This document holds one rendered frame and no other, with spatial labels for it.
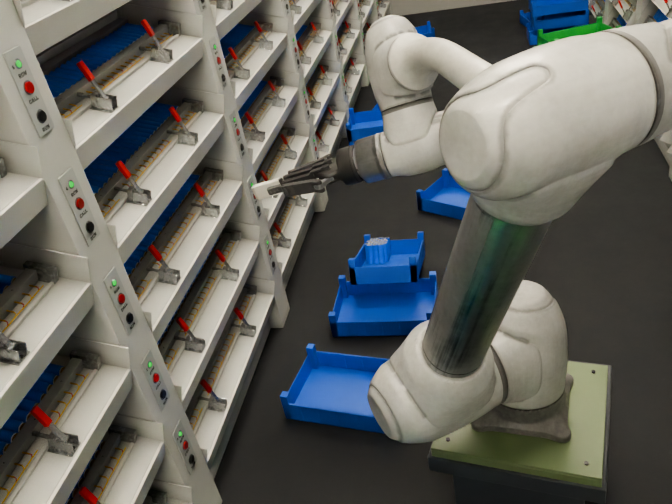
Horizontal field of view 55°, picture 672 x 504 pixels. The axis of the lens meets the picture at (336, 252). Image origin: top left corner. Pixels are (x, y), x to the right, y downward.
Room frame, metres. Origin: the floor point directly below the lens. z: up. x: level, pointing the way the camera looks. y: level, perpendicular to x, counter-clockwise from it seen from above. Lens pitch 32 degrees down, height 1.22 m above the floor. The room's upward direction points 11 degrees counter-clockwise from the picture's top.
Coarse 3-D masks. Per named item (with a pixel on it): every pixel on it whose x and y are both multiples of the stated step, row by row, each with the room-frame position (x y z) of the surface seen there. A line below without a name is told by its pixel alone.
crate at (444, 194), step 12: (444, 168) 2.24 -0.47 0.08; (444, 180) 2.23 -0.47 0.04; (420, 192) 2.10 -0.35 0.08; (432, 192) 2.18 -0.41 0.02; (444, 192) 2.19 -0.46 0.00; (456, 192) 2.17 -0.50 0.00; (468, 192) 2.16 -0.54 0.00; (420, 204) 2.10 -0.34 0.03; (432, 204) 2.06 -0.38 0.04; (444, 204) 2.02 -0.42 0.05; (456, 204) 2.08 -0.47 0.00; (456, 216) 1.99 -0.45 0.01
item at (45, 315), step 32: (0, 256) 0.93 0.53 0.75; (32, 256) 0.91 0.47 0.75; (64, 256) 0.90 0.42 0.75; (0, 288) 0.85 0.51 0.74; (32, 288) 0.88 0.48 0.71; (64, 288) 0.88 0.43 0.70; (0, 320) 0.79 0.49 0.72; (32, 320) 0.80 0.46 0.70; (64, 320) 0.81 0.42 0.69; (0, 352) 0.72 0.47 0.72; (32, 352) 0.74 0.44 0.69; (0, 384) 0.68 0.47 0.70; (32, 384) 0.72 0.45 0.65; (0, 416) 0.65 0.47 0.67
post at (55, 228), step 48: (0, 0) 0.96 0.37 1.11; (0, 48) 0.92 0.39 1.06; (0, 96) 0.90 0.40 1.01; (48, 96) 0.98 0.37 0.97; (48, 144) 0.93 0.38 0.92; (48, 192) 0.90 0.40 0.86; (48, 240) 0.91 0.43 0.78; (96, 240) 0.95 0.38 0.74; (96, 288) 0.90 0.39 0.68; (96, 336) 0.91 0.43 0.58; (144, 336) 0.96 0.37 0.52; (144, 384) 0.91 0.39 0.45; (192, 432) 0.98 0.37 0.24; (192, 480) 0.92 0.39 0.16
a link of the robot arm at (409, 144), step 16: (384, 112) 1.16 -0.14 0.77; (400, 112) 1.13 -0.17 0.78; (416, 112) 1.12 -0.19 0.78; (432, 112) 1.13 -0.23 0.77; (384, 128) 1.15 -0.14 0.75; (400, 128) 1.12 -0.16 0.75; (416, 128) 1.11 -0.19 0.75; (432, 128) 1.10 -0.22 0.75; (384, 144) 1.13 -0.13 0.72; (400, 144) 1.11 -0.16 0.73; (416, 144) 1.10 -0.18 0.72; (432, 144) 1.09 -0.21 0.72; (384, 160) 1.12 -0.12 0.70; (400, 160) 1.10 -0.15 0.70; (416, 160) 1.09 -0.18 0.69; (432, 160) 1.09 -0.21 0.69
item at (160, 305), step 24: (216, 168) 1.58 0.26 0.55; (240, 168) 1.57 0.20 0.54; (216, 192) 1.51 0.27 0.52; (240, 192) 1.55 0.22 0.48; (192, 216) 1.39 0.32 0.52; (192, 240) 1.29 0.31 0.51; (216, 240) 1.36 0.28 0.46; (168, 264) 1.20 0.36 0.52; (192, 264) 1.20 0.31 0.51; (144, 288) 1.12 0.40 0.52; (168, 288) 1.12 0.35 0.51; (144, 312) 0.99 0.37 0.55; (168, 312) 1.06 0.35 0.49
